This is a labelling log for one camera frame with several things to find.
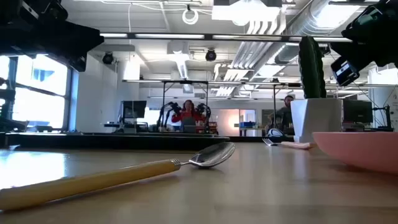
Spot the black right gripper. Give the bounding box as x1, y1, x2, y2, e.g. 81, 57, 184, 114
330, 0, 398, 71

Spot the silver ventilation duct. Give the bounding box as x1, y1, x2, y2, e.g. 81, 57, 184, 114
253, 0, 343, 75

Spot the green cactus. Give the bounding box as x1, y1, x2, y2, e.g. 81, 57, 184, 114
298, 35, 328, 100

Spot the white black round object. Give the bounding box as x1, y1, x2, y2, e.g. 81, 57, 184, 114
267, 128, 285, 139

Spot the black computer monitor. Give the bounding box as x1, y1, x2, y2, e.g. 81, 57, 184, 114
343, 99, 374, 124
119, 100, 148, 126

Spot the person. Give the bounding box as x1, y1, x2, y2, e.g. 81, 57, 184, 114
268, 95, 295, 135
171, 99, 206, 134

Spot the white coiled cable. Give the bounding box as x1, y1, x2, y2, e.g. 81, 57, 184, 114
182, 7, 200, 26

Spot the cream handled metal fork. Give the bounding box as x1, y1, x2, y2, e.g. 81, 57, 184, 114
262, 138, 317, 151

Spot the black background rig frame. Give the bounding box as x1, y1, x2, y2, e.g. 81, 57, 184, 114
161, 80, 210, 133

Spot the large bright window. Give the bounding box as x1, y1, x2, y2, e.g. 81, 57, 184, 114
0, 54, 72, 131

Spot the black desk stand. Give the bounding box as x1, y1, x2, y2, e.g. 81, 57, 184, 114
372, 105, 394, 132

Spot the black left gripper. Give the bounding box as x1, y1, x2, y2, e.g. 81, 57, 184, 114
0, 23, 105, 72

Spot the black overhead frame bar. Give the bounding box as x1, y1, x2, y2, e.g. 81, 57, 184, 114
99, 32, 353, 43

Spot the pink bowl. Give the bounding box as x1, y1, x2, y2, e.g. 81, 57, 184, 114
312, 131, 398, 175

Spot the yellow handled metal spoon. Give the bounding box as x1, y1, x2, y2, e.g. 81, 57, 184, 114
0, 141, 236, 212

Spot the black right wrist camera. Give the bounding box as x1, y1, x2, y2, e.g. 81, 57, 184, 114
330, 55, 361, 87

